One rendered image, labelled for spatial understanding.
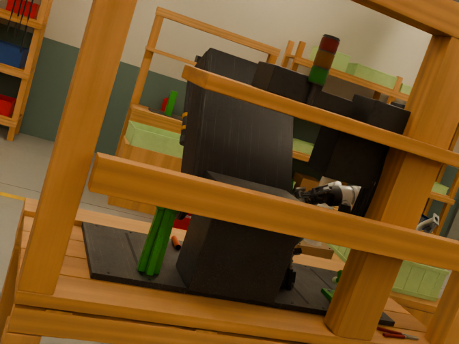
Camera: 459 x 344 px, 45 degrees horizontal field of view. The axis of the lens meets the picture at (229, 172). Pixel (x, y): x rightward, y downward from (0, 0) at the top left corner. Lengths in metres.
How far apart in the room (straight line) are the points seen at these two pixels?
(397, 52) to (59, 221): 7.35
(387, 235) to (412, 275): 1.22
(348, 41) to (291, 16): 0.91
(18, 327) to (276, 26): 6.57
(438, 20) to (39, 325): 1.36
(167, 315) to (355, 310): 0.61
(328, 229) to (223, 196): 0.34
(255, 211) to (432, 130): 0.61
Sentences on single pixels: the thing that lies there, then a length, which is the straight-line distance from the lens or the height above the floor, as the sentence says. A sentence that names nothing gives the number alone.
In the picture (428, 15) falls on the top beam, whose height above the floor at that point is 1.88.
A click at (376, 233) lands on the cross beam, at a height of 1.25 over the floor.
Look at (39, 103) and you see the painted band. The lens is 7.46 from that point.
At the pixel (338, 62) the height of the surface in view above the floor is 2.11.
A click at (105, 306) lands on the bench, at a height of 0.87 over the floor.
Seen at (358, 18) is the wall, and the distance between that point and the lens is 8.14.
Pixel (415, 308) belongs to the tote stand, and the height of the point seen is 0.75.
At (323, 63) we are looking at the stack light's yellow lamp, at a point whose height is 1.66.
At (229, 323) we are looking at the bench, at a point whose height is 0.87.
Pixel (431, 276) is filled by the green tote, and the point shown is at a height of 0.91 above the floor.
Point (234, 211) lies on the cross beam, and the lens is 1.46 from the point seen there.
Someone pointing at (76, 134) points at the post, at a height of 1.30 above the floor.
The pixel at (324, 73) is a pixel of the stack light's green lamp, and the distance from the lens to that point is 1.55.
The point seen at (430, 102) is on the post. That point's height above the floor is 1.66.
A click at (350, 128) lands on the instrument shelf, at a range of 1.54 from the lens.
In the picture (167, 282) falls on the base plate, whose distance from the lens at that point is 1.72.
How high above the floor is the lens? 1.56
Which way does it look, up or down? 10 degrees down
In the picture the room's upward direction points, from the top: 18 degrees clockwise
